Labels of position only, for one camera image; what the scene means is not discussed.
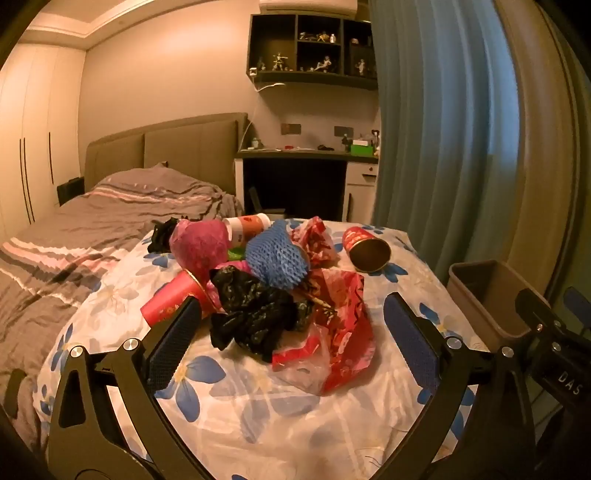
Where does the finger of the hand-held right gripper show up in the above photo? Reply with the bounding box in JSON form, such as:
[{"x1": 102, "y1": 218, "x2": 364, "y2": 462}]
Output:
[
  {"x1": 562, "y1": 286, "x2": 591, "y2": 326},
  {"x1": 515, "y1": 288, "x2": 566, "y2": 333}
]

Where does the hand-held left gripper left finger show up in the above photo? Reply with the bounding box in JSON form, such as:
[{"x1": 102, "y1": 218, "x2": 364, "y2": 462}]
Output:
[{"x1": 47, "y1": 295, "x2": 206, "y2": 480}]

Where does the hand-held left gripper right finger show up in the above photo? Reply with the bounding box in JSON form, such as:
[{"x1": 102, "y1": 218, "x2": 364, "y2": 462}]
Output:
[{"x1": 383, "y1": 291, "x2": 539, "y2": 480}]

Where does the red cardboard canister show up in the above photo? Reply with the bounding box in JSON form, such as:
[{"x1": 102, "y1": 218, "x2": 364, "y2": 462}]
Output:
[
  {"x1": 140, "y1": 269, "x2": 218, "y2": 324},
  {"x1": 342, "y1": 226, "x2": 392, "y2": 273}
]

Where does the brown plastic trash bin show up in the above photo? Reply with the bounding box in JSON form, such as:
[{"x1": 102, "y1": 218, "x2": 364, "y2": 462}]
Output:
[{"x1": 447, "y1": 259, "x2": 550, "y2": 352}]

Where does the red printed plastic bag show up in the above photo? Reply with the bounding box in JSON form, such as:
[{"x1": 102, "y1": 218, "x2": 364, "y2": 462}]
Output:
[{"x1": 271, "y1": 268, "x2": 376, "y2": 397}]

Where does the large black plastic bag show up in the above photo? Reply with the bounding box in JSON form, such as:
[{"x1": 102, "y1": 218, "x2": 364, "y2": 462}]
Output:
[{"x1": 210, "y1": 268, "x2": 315, "y2": 363}]

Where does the pink foam net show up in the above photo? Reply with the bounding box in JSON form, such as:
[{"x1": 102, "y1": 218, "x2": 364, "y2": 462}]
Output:
[{"x1": 168, "y1": 219, "x2": 232, "y2": 280}]

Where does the black bag with green tag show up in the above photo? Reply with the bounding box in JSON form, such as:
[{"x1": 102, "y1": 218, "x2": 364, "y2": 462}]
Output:
[{"x1": 147, "y1": 217, "x2": 181, "y2": 254}]

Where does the blue foam net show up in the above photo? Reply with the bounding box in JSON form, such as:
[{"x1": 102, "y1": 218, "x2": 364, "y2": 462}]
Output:
[{"x1": 245, "y1": 220, "x2": 310, "y2": 291}]

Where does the white and red paper cup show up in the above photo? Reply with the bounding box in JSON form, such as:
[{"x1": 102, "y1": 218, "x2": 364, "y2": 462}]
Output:
[{"x1": 223, "y1": 213, "x2": 272, "y2": 244}]

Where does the red wrapper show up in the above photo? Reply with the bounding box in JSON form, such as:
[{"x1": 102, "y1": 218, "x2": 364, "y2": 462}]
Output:
[{"x1": 290, "y1": 218, "x2": 338, "y2": 269}]

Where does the white blue floral blanket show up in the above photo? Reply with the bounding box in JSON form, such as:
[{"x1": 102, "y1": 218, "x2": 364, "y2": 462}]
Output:
[{"x1": 36, "y1": 217, "x2": 490, "y2": 480}]

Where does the grey striped bedding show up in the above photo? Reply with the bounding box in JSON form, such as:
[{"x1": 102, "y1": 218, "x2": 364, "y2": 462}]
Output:
[{"x1": 0, "y1": 166, "x2": 245, "y2": 457}]

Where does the beige curtain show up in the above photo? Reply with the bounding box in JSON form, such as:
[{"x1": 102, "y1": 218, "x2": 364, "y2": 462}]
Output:
[{"x1": 494, "y1": 0, "x2": 587, "y2": 301}]

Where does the white drawer cabinet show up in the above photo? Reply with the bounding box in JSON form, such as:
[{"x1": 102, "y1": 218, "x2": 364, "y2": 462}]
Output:
[{"x1": 344, "y1": 161, "x2": 380, "y2": 222}]

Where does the black nightstand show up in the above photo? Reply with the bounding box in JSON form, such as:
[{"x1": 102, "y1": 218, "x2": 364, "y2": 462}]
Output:
[{"x1": 58, "y1": 178, "x2": 86, "y2": 206}]

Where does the blue curtain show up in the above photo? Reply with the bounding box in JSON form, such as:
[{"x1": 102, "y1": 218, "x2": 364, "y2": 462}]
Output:
[{"x1": 369, "y1": 0, "x2": 522, "y2": 278}]

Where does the beige padded headboard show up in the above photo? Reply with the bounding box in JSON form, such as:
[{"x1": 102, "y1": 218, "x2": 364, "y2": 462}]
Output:
[{"x1": 84, "y1": 112, "x2": 250, "y2": 195}]

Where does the dark top desk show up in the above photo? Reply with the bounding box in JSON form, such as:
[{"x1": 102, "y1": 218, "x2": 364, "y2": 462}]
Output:
[{"x1": 235, "y1": 147, "x2": 380, "y2": 220}]

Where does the white wardrobe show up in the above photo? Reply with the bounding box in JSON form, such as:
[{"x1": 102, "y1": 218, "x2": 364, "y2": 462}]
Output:
[{"x1": 0, "y1": 44, "x2": 87, "y2": 236}]

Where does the row of figurines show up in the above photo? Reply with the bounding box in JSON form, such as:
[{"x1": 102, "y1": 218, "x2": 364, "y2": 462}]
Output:
[{"x1": 256, "y1": 30, "x2": 372, "y2": 75}]

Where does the white air conditioner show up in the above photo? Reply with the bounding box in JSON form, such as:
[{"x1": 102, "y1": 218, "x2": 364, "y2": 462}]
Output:
[{"x1": 259, "y1": 0, "x2": 358, "y2": 19}]

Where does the white charging cable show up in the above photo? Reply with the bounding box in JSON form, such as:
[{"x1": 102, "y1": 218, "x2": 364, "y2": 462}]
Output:
[{"x1": 244, "y1": 83, "x2": 287, "y2": 144}]

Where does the dark wall shelf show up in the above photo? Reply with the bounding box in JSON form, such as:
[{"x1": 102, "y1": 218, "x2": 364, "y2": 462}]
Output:
[{"x1": 247, "y1": 13, "x2": 379, "y2": 90}]

